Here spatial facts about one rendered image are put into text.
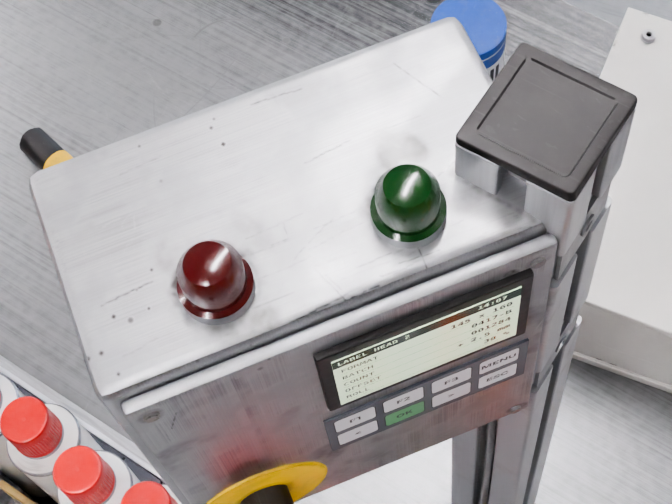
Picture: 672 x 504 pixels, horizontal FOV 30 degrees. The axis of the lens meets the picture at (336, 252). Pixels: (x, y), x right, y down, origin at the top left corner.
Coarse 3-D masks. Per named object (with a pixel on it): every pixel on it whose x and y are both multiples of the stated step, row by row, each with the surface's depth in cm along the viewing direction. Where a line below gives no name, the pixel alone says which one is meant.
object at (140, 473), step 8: (24, 392) 105; (96, 440) 103; (104, 448) 103; (112, 448) 103; (120, 456) 102; (128, 464) 102; (136, 464) 102; (0, 472) 103; (136, 472) 102; (144, 472) 102; (144, 480) 101; (152, 480) 101; (160, 480) 101; (32, 496) 101
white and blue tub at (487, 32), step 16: (448, 0) 117; (464, 0) 116; (480, 0) 116; (432, 16) 116; (448, 16) 116; (464, 16) 116; (480, 16) 115; (496, 16) 115; (480, 32) 115; (496, 32) 115; (480, 48) 114; (496, 48) 114; (496, 64) 117
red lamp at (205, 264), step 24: (216, 240) 41; (192, 264) 40; (216, 264) 40; (240, 264) 41; (192, 288) 40; (216, 288) 40; (240, 288) 41; (192, 312) 41; (216, 312) 41; (240, 312) 42
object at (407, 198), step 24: (408, 168) 41; (384, 192) 41; (408, 192) 41; (432, 192) 41; (384, 216) 41; (408, 216) 41; (432, 216) 41; (384, 240) 43; (408, 240) 42; (432, 240) 42
